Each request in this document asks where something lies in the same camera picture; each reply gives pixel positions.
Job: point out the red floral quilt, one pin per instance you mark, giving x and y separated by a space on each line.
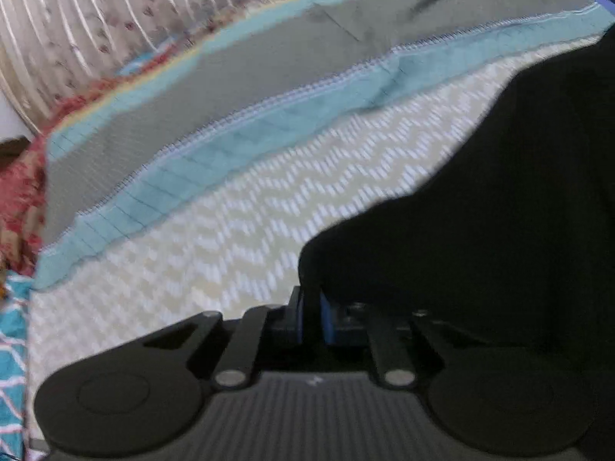
19 192

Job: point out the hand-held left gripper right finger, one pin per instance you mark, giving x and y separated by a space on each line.
329 322

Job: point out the carved wooden headboard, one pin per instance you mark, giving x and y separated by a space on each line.
12 146

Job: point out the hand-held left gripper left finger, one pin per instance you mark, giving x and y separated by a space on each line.
296 318

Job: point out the teal white patterned pillow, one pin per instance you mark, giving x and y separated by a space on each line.
12 345

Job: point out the beige floral curtain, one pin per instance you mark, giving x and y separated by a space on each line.
72 33

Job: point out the patterned teal grey bedsheet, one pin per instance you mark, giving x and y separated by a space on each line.
240 230

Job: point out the black pants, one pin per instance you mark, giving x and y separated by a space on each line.
480 201

